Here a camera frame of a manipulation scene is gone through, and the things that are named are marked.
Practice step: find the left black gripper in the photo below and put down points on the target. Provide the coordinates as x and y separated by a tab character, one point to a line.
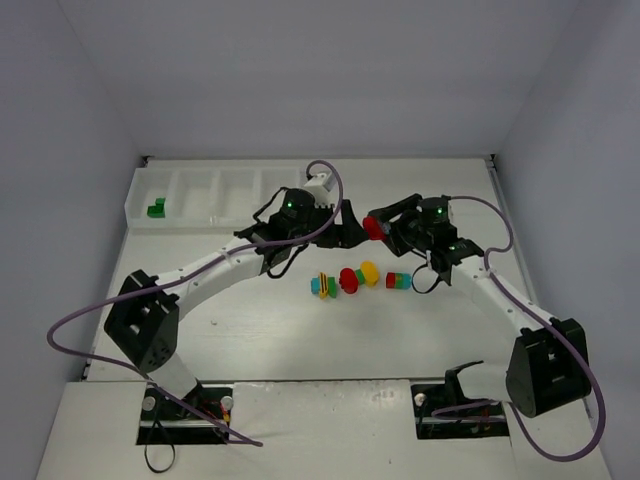
338	228

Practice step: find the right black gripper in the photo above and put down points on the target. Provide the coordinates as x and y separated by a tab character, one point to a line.
393	228

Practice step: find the small red lego brick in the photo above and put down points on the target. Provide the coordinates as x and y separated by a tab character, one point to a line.
373	228

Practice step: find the cyan lego brick stack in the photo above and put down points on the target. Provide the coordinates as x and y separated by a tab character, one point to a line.
315	285

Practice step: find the yellow black striped lego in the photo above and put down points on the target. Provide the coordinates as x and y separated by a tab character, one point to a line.
326	282

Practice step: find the green stepped lego brick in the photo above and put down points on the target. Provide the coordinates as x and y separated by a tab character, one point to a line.
157	210

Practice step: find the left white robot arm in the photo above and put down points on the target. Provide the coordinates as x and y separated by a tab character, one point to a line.
145	328

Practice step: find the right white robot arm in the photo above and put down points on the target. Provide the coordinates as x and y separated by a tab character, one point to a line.
545	369

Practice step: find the yellow round lego brick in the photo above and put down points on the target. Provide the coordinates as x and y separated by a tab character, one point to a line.
370	273

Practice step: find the green lego middle stack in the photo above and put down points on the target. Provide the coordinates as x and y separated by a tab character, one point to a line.
360	277

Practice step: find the red round lego brick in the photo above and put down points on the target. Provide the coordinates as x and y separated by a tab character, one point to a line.
348	281

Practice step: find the clear plastic sorting tray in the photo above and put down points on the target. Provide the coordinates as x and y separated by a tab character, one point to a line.
205	198

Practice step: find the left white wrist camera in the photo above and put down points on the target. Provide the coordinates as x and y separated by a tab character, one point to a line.
320	186

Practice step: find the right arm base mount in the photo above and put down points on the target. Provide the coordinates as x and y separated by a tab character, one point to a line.
485	421

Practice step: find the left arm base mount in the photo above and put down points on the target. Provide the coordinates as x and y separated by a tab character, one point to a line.
162	422

